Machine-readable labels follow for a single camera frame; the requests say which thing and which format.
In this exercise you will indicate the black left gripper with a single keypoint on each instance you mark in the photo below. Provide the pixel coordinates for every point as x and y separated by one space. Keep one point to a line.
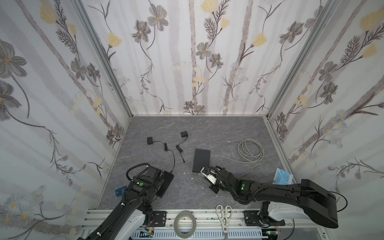
165 183

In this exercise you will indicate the black power adapter with cable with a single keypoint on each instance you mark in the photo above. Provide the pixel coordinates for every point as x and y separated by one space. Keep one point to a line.
151 141

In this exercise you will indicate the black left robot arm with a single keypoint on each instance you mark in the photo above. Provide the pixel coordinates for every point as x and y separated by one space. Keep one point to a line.
134 209

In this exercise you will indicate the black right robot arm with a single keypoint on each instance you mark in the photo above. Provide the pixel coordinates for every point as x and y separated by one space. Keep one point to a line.
317 203

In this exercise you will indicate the small blue box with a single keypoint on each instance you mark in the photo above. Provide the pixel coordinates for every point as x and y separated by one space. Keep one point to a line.
119 191

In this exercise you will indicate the clear tape roll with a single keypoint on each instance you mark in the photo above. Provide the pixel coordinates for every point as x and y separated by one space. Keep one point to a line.
185 225

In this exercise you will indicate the blue face mask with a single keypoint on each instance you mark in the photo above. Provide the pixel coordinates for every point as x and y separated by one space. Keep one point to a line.
283 178

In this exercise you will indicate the white handled scissors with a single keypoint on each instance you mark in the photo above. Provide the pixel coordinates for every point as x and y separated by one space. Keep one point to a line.
224 215

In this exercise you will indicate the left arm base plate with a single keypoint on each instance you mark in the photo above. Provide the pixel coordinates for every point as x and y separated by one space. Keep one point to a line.
158 219

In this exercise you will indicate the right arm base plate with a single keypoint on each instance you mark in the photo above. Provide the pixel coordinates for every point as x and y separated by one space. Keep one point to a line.
261 219

